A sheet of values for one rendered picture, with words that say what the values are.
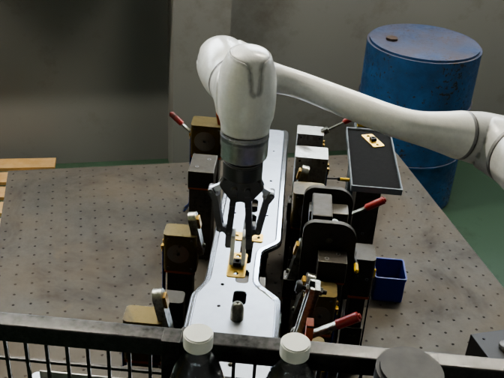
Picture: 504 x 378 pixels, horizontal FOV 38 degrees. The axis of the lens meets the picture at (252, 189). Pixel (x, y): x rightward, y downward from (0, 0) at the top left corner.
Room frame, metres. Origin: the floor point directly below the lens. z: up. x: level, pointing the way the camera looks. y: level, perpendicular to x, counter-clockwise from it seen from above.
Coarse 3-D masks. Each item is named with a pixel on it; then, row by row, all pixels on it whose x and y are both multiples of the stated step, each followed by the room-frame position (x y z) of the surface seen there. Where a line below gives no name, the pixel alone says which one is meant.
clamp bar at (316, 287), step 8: (312, 280) 1.23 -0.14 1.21; (296, 288) 1.20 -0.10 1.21; (304, 288) 1.21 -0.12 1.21; (312, 288) 1.20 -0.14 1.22; (320, 288) 1.21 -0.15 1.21; (304, 296) 1.23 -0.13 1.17; (312, 296) 1.20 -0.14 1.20; (304, 304) 1.20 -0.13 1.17; (312, 304) 1.20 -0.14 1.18; (304, 312) 1.20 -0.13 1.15; (312, 312) 1.20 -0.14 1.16; (304, 320) 1.20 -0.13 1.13; (296, 328) 1.23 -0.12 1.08; (304, 328) 1.20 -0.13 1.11
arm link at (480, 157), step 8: (472, 112) 1.37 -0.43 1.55; (480, 112) 1.38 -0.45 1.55; (488, 112) 1.39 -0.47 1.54; (480, 120) 1.35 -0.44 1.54; (488, 120) 1.36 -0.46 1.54; (496, 120) 1.35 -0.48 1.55; (480, 128) 1.33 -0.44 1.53; (488, 128) 1.34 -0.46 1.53; (496, 128) 1.33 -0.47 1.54; (480, 136) 1.32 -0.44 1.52; (488, 136) 1.32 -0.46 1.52; (496, 136) 1.31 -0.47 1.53; (480, 144) 1.32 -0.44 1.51; (488, 144) 1.31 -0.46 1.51; (472, 152) 1.32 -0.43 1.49; (480, 152) 1.32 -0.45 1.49; (488, 152) 1.30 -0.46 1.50; (464, 160) 1.34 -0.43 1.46; (472, 160) 1.33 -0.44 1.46; (480, 160) 1.32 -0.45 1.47; (488, 160) 1.30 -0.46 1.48; (480, 168) 1.32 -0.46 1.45; (488, 168) 1.29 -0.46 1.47
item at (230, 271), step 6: (234, 252) 1.26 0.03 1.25; (234, 258) 1.22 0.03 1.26; (240, 258) 1.24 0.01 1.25; (246, 258) 1.24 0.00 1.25; (228, 264) 1.21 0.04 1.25; (234, 264) 1.21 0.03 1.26; (240, 264) 1.21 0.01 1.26; (246, 264) 1.22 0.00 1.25; (228, 270) 1.19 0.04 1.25; (234, 270) 1.20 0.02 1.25; (240, 270) 1.20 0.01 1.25; (228, 276) 1.18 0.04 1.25; (234, 276) 1.18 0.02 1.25; (240, 276) 1.18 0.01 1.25
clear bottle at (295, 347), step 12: (288, 336) 0.58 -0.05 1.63; (300, 336) 0.58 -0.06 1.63; (288, 348) 0.56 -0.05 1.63; (300, 348) 0.56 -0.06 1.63; (288, 360) 0.56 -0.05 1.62; (300, 360) 0.56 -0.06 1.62; (276, 372) 0.57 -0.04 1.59; (288, 372) 0.56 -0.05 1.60; (300, 372) 0.56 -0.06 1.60; (312, 372) 0.57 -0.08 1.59
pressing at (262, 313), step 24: (264, 168) 2.09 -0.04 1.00; (240, 216) 1.79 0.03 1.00; (216, 240) 1.67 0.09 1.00; (264, 240) 1.68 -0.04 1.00; (216, 264) 1.55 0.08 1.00; (216, 288) 1.45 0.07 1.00; (240, 288) 1.46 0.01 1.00; (264, 288) 1.46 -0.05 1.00; (192, 312) 1.36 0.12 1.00; (216, 312) 1.36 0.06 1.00; (264, 312) 1.37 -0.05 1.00; (264, 336) 1.29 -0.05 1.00
